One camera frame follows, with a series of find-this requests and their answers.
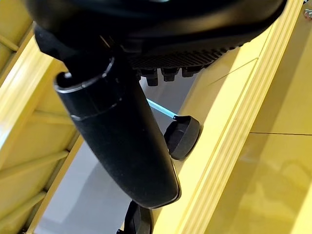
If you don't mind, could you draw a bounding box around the thin silver metal bar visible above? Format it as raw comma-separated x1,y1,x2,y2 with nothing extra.
145,97,177,119

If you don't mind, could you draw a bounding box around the black round shelf foot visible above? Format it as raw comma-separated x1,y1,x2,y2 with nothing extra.
117,201,156,234
163,116,202,161

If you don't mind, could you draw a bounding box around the yellow braced shelf frame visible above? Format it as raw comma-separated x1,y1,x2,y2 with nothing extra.
0,0,85,234

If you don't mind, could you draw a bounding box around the small silver bolt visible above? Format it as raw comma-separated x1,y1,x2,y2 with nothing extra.
301,6,312,20

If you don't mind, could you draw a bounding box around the black ribbed sole-shaped part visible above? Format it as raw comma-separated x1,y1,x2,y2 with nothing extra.
121,0,290,73

